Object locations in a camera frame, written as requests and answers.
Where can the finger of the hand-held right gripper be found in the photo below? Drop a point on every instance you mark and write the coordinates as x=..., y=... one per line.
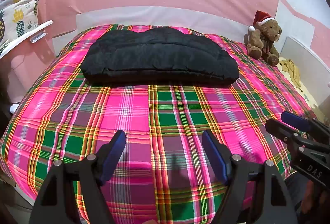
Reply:
x=283, y=132
x=295, y=119

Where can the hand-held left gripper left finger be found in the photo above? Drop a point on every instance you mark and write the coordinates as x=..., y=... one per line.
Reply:
x=117, y=151

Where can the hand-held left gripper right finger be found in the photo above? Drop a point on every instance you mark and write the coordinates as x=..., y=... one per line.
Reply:
x=215, y=157

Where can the black puffer jacket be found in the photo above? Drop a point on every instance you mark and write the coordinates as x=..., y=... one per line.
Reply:
x=154, y=59

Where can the yellow crumpled cloth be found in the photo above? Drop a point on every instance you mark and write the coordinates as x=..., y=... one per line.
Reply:
x=292, y=70

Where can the white board panel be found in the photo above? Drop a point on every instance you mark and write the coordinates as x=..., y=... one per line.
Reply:
x=306, y=64

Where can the pink green plaid blanket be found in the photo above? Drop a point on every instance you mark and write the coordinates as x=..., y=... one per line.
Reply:
x=167, y=115

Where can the brown teddy bear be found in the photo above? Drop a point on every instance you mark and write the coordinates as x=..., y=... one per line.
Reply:
x=265, y=38

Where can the red white santa hat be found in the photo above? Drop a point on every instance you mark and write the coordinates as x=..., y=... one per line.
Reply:
x=260, y=17

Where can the white plastic hanger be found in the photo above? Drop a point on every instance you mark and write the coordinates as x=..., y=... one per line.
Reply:
x=38, y=33

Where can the pineapple print cushion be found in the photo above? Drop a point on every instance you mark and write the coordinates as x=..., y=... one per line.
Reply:
x=18, y=7

